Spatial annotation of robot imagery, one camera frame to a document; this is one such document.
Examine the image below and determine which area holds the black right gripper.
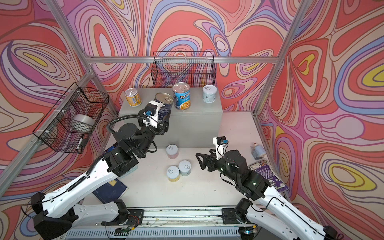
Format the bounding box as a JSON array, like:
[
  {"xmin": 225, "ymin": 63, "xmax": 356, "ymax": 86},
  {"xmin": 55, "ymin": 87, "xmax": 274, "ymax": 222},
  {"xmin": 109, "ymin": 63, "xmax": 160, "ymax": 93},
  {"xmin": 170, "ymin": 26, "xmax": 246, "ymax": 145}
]
[{"xmin": 196, "ymin": 148, "xmax": 240, "ymax": 184}]

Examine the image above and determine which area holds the light blue white can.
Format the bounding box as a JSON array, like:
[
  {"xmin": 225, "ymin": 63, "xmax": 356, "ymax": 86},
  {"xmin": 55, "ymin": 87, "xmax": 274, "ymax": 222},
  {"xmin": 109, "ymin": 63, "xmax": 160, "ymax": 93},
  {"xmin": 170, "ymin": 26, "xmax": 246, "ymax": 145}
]
[{"xmin": 179, "ymin": 160, "xmax": 192, "ymax": 177}]

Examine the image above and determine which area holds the yellow corn can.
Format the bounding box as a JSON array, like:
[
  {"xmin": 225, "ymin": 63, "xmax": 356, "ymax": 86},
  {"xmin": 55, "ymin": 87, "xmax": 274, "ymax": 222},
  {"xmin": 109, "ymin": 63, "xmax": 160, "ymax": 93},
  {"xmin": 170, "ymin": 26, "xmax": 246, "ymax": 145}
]
[{"xmin": 124, "ymin": 88, "xmax": 142, "ymax": 107}]

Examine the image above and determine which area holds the dark tomato can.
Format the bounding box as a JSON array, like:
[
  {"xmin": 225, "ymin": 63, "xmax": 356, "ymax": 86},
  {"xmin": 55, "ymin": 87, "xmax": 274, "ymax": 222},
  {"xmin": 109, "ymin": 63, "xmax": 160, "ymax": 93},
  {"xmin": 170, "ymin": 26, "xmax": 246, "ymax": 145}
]
[{"xmin": 155, "ymin": 92, "xmax": 174, "ymax": 122}]

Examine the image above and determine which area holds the pink white can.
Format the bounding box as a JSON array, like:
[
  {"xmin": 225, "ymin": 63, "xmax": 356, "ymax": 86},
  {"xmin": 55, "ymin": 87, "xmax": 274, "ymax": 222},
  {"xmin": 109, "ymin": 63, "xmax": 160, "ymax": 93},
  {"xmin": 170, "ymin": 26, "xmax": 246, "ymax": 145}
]
[{"xmin": 166, "ymin": 144, "xmax": 179, "ymax": 159}]

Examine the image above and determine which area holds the white yellow can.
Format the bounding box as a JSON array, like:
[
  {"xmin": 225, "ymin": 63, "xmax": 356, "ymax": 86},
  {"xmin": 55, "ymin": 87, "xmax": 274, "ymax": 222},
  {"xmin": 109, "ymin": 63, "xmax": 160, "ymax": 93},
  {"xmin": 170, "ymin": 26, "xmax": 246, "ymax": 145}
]
[{"xmin": 167, "ymin": 166, "xmax": 180, "ymax": 182}]

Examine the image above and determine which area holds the blue label large can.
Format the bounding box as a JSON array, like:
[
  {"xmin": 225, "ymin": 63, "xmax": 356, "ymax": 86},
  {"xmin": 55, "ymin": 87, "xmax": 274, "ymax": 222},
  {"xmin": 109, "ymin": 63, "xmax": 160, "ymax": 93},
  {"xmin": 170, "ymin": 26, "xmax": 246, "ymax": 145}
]
[{"xmin": 172, "ymin": 82, "xmax": 191, "ymax": 111}]

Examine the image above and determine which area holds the pale green white can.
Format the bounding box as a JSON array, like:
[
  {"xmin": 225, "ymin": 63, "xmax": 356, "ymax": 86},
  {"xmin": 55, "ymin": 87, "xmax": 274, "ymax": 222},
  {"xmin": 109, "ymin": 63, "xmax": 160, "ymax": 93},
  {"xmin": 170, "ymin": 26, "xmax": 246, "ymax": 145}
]
[{"xmin": 203, "ymin": 85, "xmax": 218, "ymax": 104}]

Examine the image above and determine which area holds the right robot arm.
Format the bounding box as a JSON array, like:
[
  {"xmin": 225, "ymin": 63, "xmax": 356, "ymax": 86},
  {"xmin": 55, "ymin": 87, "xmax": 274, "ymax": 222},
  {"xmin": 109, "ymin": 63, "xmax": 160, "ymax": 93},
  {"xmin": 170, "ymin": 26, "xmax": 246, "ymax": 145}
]
[{"xmin": 196, "ymin": 150, "xmax": 343, "ymax": 240}]

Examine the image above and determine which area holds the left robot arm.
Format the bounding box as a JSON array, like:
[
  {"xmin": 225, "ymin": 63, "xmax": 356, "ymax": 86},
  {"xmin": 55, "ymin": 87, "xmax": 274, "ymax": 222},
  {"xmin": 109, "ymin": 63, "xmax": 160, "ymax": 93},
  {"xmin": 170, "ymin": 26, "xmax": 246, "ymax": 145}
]
[{"xmin": 31, "ymin": 101, "xmax": 169, "ymax": 240}]

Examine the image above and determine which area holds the grey metal cabinet box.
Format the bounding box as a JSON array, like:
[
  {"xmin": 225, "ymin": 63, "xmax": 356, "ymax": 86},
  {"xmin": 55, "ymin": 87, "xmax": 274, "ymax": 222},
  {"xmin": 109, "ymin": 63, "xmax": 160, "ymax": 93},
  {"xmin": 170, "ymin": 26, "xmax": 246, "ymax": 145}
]
[{"xmin": 119, "ymin": 88, "xmax": 223, "ymax": 149}]

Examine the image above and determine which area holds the small white bottle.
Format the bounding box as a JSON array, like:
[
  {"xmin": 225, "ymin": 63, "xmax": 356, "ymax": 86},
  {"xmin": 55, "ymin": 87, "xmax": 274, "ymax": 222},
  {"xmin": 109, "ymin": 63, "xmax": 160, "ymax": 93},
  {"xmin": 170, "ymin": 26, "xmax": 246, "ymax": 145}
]
[{"xmin": 251, "ymin": 143, "xmax": 267, "ymax": 160}]

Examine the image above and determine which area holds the purple packet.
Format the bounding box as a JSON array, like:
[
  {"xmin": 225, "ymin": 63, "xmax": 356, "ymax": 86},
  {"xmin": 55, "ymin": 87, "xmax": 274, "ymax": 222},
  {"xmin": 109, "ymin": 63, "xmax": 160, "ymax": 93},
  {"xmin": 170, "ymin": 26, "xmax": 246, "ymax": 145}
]
[{"xmin": 249, "ymin": 159, "xmax": 289, "ymax": 192}]

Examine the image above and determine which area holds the black marker pen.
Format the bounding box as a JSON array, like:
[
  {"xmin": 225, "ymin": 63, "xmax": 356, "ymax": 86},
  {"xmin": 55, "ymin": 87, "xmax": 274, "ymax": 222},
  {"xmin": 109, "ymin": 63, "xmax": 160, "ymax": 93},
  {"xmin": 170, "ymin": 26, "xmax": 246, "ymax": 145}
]
[{"xmin": 76, "ymin": 134, "xmax": 84, "ymax": 151}]

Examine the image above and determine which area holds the dark blue notebook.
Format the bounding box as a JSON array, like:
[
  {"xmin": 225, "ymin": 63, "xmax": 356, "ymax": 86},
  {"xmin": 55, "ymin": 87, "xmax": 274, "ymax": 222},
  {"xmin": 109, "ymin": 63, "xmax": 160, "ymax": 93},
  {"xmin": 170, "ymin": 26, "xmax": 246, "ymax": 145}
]
[{"xmin": 93, "ymin": 179, "xmax": 129, "ymax": 204}]

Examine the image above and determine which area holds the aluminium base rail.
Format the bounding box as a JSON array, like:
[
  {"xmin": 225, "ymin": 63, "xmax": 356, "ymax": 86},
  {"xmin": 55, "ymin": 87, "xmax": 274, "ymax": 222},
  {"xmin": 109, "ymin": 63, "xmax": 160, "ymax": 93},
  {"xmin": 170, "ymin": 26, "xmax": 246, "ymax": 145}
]
[{"xmin": 59, "ymin": 205, "xmax": 307, "ymax": 240}]

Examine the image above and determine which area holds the black wire basket back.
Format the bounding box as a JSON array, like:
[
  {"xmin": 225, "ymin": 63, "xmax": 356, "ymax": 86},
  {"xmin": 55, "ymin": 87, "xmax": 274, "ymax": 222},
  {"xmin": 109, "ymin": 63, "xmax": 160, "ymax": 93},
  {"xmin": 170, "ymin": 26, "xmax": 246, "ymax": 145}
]
[{"xmin": 151, "ymin": 50, "xmax": 217, "ymax": 88}]

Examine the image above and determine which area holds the black wire basket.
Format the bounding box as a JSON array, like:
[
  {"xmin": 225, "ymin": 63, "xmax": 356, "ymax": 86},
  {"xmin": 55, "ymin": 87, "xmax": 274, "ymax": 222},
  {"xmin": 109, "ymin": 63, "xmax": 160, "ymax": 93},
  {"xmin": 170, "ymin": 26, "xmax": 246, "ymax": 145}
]
[
  {"xmin": 33, "ymin": 83, "xmax": 110, "ymax": 154},
  {"xmin": 151, "ymin": 50, "xmax": 217, "ymax": 88}
]

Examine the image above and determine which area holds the black wire basket left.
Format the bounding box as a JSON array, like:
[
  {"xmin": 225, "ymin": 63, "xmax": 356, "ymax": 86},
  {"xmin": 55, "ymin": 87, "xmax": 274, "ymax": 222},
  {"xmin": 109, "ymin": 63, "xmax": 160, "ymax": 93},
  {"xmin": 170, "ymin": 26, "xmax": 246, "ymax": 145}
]
[{"xmin": 33, "ymin": 83, "xmax": 110, "ymax": 154}]

